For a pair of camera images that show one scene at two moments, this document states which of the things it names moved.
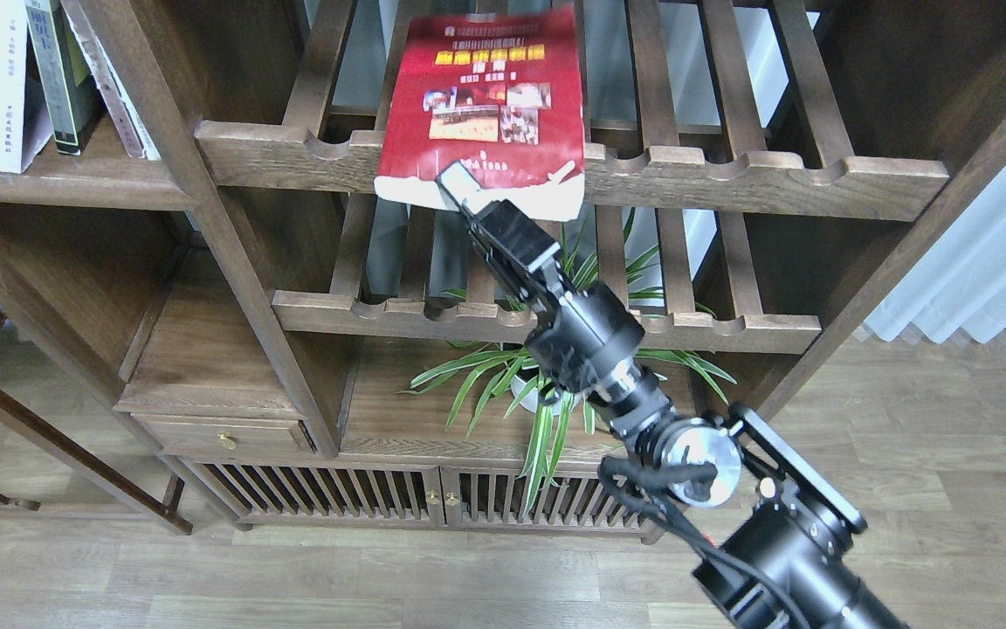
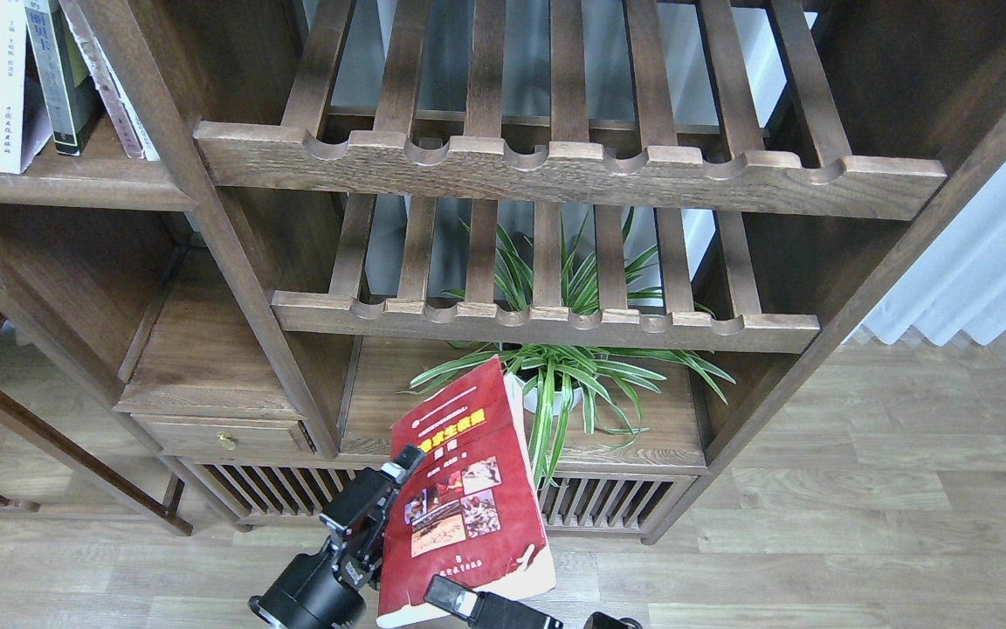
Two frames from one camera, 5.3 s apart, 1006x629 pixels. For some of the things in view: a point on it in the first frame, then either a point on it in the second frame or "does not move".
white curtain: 997,265 does not move
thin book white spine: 137,140 does not move
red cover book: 499,93 -> 468,511
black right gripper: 589,344 -> 487,611
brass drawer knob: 228,439 does not move
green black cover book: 71,95 does not move
